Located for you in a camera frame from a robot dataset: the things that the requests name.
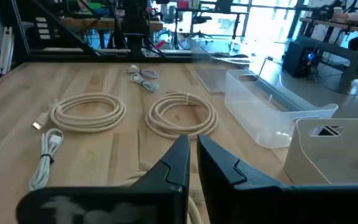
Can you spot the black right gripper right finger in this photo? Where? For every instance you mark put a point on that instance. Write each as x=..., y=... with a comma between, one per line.
x=259, y=205

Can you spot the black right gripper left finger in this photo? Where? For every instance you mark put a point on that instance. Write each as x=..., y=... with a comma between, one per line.
x=104, y=205

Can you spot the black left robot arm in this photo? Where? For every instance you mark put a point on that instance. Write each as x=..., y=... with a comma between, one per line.
x=135, y=28

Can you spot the beige opaque plastic bin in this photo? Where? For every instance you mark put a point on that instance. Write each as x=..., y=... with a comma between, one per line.
x=306, y=161

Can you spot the frosted translucent plastic bin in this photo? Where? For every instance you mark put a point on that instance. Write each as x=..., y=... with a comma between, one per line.
x=259, y=124

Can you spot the black computer tower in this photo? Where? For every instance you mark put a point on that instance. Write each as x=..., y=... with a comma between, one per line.
x=297, y=59

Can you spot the wooden workbench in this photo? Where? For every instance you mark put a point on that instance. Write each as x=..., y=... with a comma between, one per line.
x=104, y=23

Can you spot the black office chair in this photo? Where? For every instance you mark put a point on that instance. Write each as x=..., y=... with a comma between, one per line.
x=201, y=18

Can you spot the white paper cup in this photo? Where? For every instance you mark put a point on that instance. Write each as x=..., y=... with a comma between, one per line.
x=337, y=10

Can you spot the white metal bracket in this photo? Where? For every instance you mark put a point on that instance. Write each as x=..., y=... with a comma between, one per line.
x=6, y=49

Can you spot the desk with grey metal frame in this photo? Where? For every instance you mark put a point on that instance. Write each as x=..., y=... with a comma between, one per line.
x=346, y=26

